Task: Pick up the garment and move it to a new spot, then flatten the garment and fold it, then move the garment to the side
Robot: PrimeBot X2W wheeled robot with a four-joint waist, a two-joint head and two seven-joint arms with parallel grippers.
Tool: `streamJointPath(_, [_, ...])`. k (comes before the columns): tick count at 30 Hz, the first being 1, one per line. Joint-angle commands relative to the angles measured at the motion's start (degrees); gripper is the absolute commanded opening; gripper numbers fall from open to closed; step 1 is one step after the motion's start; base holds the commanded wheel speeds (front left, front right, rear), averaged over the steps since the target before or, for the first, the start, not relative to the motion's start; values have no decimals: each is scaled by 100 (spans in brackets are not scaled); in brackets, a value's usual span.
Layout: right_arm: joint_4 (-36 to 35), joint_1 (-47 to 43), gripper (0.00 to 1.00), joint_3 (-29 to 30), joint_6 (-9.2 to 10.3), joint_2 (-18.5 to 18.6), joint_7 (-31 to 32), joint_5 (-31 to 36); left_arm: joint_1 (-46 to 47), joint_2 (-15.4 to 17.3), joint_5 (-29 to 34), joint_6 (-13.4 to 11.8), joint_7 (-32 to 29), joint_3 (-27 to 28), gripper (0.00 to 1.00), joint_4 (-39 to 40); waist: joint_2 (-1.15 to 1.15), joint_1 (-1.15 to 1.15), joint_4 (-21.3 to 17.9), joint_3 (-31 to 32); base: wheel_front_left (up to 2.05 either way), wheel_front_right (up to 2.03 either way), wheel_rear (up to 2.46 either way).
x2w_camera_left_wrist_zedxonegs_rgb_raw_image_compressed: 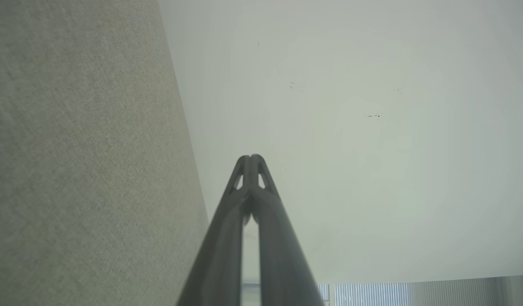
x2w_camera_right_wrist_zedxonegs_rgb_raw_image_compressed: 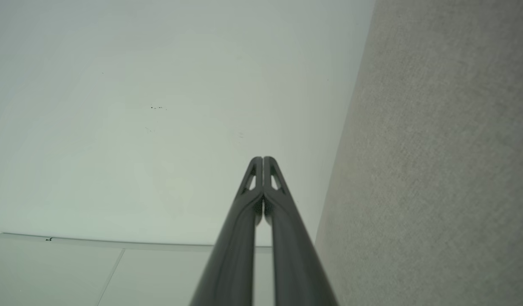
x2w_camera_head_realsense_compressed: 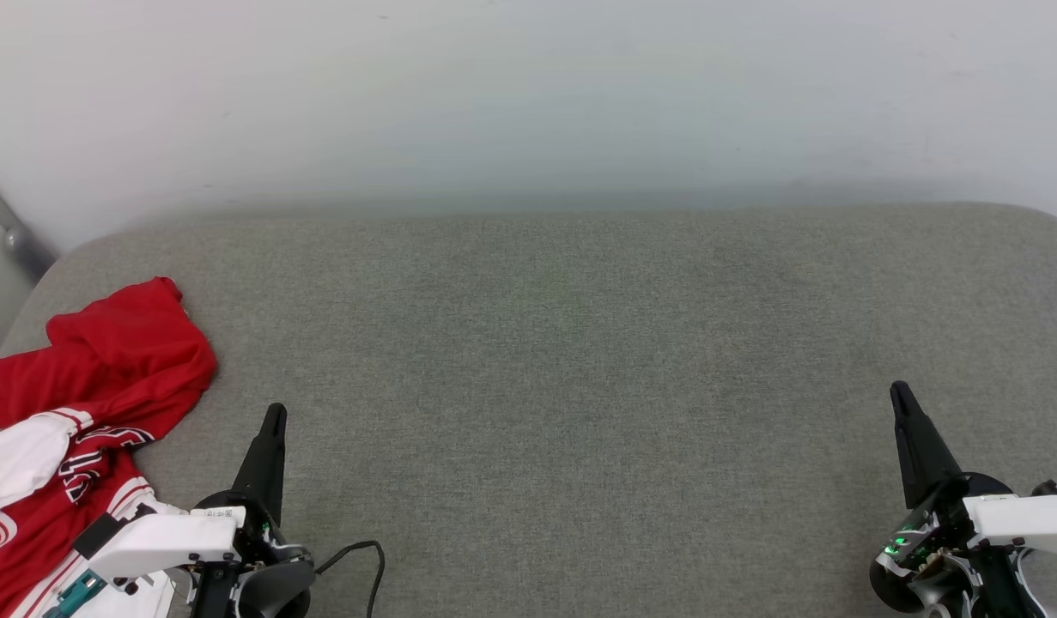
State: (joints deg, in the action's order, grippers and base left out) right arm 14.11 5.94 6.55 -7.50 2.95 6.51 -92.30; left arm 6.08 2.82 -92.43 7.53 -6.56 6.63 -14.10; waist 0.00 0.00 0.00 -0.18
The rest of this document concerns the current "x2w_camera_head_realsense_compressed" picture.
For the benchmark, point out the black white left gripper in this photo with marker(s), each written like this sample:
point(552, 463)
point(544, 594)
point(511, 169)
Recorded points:
point(266, 584)

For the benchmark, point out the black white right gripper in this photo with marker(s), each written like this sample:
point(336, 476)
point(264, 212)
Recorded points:
point(940, 566)

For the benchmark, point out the red white basketball jersey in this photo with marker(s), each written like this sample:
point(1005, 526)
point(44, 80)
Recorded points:
point(124, 360)

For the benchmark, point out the grey metal pole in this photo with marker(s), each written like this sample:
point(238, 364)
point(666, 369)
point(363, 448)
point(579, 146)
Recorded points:
point(9, 227)

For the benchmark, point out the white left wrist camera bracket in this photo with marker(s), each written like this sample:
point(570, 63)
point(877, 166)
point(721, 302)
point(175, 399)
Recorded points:
point(159, 541)

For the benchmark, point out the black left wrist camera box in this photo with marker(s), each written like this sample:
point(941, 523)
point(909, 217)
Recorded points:
point(97, 534)

